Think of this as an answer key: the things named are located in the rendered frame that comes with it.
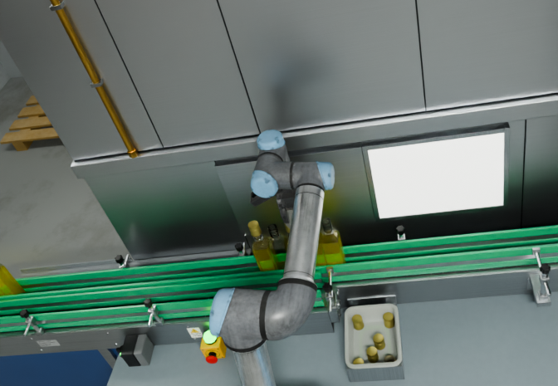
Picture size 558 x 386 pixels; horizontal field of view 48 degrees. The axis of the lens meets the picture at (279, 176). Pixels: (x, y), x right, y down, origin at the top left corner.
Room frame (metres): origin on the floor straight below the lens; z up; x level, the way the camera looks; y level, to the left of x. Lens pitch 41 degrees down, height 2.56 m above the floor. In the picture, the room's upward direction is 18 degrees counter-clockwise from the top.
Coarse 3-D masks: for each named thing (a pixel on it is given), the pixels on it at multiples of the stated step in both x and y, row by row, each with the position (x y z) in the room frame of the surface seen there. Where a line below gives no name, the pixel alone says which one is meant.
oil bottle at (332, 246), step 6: (336, 228) 1.36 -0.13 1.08; (324, 234) 1.34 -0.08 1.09; (330, 234) 1.33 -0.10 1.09; (336, 234) 1.33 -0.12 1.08; (324, 240) 1.33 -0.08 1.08; (330, 240) 1.32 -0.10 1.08; (336, 240) 1.32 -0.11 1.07; (324, 246) 1.33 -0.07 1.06; (330, 246) 1.32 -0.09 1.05; (336, 246) 1.32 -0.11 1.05; (342, 246) 1.36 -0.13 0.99; (324, 252) 1.33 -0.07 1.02; (330, 252) 1.32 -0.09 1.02; (336, 252) 1.32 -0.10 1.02; (342, 252) 1.33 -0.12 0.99; (330, 258) 1.32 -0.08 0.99; (336, 258) 1.32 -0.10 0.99; (342, 258) 1.32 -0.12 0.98; (330, 264) 1.33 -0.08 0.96
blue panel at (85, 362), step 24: (0, 360) 1.59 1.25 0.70; (24, 360) 1.56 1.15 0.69; (48, 360) 1.53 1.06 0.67; (72, 360) 1.51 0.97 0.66; (96, 360) 1.48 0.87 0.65; (0, 384) 1.61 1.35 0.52; (24, 384) 1.59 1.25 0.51; (48, 384) 1.56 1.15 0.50; (72, 384) 1.53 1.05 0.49; (96, 384) 1.50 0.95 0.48
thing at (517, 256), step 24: (336, 264) 1.32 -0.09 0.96; (360, 264) 1.29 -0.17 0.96; (384, 264) 1.27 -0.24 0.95; (408, 264) 1.25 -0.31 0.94; (432, 264) 1.23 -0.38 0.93; (456, 264) 1.21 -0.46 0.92; (480, 264) 1.19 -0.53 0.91; (504, 264) 1.17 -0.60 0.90; (528, 264) 1.15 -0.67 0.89; (96, 288) 1.54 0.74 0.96; (120, 288) 1.52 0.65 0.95
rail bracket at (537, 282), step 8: (536, 248) 1.14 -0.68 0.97; (536, 256) 1.12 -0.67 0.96; (544, 264) 1.05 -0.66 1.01; (544, 272) 1.03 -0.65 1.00; (528, 280) 1.13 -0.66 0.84; (536, 280) 1.10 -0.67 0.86; (544, 280) 1.03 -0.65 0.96; (528, 288) 1.13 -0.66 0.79; (536, 288) 1.07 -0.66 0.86; (544, 288) 1.03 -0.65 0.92; (536, 296) 1.05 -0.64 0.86; (544, 296) 1.03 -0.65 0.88; (536, 304) 1.03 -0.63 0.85; (544, 304) 1.02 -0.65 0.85
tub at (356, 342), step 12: (348, 312) 1.21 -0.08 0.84; (360, 312) 1.21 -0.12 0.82; (372, 312) 1.20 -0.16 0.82; (384, 312) 1.19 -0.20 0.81; (396, 312) 1.16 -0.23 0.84; (348, 324) 1.17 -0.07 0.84; (372, 324) 1.19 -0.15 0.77; (396, 324) 1.12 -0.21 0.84; (348, 336) 1.13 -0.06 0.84; (360, 336) 1.16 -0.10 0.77; (372, 336) 1.14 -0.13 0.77; (384, 336) 1.13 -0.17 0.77; (396, 336) 1.07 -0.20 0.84; (348, 348) 1.09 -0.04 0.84; (360, 348) 1.12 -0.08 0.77; (384, 348) 1.09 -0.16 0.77; (396, 348) 1.08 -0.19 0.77; (348, 360) 1.04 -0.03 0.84; (396, 360) 0.99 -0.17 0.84
